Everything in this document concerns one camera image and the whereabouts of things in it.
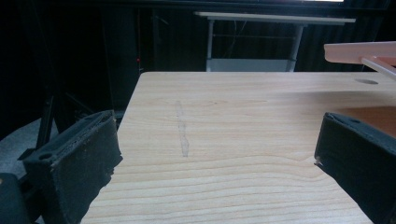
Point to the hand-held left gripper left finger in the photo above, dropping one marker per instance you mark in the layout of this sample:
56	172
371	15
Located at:
74	165

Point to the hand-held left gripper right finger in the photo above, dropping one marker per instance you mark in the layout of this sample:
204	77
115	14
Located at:
358	161

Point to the black metal stand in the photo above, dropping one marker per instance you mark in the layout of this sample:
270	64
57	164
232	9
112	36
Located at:
46	124

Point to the pink plastic rack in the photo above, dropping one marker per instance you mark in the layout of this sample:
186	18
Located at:
361	53

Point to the white metal table frame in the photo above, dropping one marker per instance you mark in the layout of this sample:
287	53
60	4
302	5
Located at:
258	34

